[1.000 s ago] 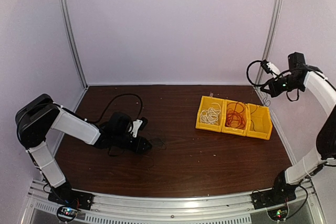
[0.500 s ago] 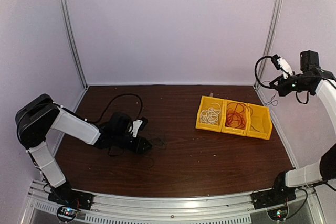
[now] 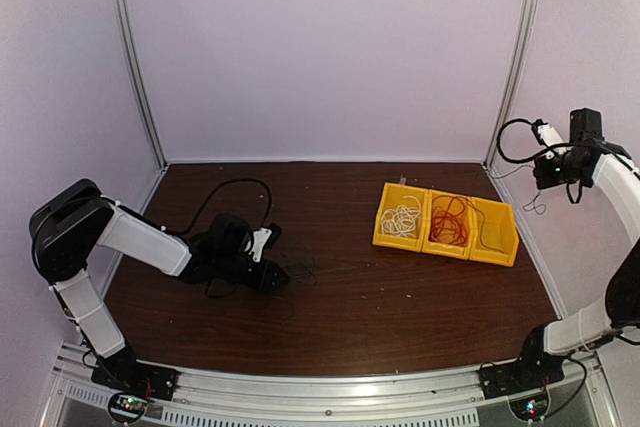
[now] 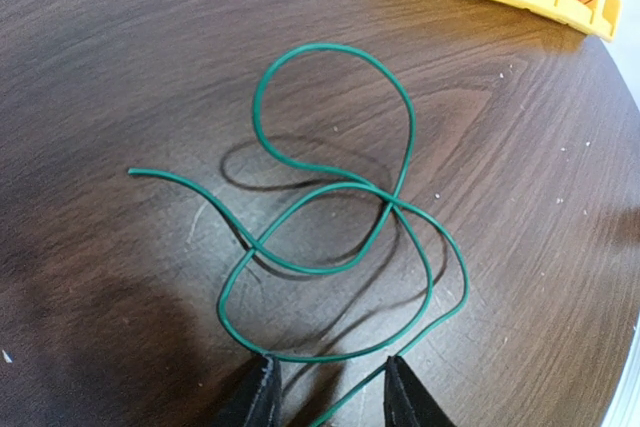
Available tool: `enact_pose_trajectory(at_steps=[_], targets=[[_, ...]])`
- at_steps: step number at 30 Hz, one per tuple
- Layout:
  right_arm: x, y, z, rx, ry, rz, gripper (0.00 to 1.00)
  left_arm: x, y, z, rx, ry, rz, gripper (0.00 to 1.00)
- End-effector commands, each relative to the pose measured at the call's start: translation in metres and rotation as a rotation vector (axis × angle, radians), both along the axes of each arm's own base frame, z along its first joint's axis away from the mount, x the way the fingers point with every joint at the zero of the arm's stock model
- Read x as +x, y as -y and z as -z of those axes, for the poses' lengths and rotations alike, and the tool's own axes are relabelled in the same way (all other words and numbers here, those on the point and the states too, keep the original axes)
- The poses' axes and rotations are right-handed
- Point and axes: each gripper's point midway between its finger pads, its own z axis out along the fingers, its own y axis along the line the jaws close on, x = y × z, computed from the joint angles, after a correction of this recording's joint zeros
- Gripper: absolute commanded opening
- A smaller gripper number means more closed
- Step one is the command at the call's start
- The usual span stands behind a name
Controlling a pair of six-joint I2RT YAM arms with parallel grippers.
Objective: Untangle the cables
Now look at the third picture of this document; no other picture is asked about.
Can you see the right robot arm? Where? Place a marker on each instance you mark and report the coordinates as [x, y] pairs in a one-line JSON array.
[[613, 314]]

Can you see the yellow bin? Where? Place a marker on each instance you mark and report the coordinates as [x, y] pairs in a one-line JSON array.
[[449, 225], [495, 239], [400, 218]]

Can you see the left controller board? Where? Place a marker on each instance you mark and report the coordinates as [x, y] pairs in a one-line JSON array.
[[125, 407]]

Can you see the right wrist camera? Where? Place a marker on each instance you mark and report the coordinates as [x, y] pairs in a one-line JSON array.
[[547, 136]]

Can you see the aluminium front rail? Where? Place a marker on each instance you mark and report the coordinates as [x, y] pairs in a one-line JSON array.
[[451, 397]]

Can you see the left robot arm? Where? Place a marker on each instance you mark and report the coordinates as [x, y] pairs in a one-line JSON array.
[[66, 230]]

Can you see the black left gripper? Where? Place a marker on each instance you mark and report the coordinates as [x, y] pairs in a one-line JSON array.
[[269, 271]]

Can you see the yellow bin right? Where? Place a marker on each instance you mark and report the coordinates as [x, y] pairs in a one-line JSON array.
[[495, 239]]

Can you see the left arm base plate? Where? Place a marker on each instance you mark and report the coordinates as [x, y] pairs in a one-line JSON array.
[[123, 372]]

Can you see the aluminium frame post left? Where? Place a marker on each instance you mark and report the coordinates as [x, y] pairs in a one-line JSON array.
[[135, 74]]

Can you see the aluminium frame post right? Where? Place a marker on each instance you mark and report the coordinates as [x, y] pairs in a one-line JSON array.
[[524, 31]]

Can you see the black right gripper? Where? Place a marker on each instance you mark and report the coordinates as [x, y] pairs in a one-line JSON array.
[[545, 178]]

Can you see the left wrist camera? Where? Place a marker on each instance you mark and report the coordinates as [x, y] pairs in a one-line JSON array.
[[262, 239]]

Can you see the right controller board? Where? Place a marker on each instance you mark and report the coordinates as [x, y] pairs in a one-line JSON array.
[[530, 408]]

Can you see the aluminium frame post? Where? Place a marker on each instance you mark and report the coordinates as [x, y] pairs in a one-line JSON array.
[[524, 31], [135, 74]]

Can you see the yellow bin left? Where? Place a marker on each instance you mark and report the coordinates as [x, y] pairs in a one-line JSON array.
[[400, 218]]

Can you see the yellow bin middle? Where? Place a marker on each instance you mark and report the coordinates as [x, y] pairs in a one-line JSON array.
[[449, 225]]

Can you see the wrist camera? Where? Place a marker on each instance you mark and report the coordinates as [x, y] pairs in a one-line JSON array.
[[547, 136], [262, 239]]

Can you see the controller board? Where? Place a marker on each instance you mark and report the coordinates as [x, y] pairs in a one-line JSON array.
[[530, 408], [125, 407]]

